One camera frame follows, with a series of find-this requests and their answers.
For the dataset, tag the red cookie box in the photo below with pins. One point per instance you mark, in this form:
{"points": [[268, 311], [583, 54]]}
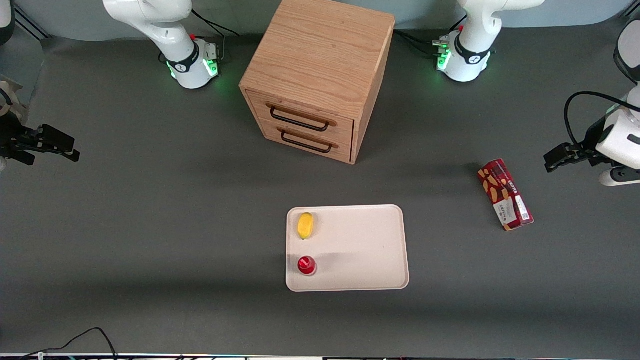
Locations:
{"points": [[502, 192]]}

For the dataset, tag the black frame bar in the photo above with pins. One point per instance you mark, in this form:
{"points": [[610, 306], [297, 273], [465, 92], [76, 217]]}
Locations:
{"points": [[631, 9], [30, 22]]}

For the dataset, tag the red soda can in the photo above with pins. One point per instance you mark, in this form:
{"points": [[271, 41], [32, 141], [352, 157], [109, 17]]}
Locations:
{"points": [[306, 265]]}

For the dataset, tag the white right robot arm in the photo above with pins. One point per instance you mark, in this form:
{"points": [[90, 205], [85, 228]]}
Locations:
{"points": [[165, 30]]}

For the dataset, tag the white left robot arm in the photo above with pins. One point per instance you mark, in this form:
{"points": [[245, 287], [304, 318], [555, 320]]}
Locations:
{"points": [[475, 50]]}

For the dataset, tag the wooden drawer front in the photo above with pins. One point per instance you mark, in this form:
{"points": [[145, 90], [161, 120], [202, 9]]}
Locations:
{"points": [[300, 107], [345, 150]]}

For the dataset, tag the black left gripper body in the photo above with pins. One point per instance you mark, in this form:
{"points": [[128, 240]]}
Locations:
{"points": [[590, 141]]}

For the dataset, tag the wooden drawer cabinet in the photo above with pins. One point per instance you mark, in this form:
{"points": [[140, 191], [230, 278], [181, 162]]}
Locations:
{"points": [[320, 55]]}

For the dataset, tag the yellow lemon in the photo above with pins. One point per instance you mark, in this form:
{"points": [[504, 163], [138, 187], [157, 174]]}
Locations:
{"points": [[305, 225]]}

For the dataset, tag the cream plastic tray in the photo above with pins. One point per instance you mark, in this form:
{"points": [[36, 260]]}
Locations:
{"points": [[360, 250]]}

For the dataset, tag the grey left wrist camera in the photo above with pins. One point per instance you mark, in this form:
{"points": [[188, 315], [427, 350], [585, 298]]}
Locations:
{"points": [[612, 179]]}

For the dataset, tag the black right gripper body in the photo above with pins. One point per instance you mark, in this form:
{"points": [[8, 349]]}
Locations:
{"points": [[11, 136]]}

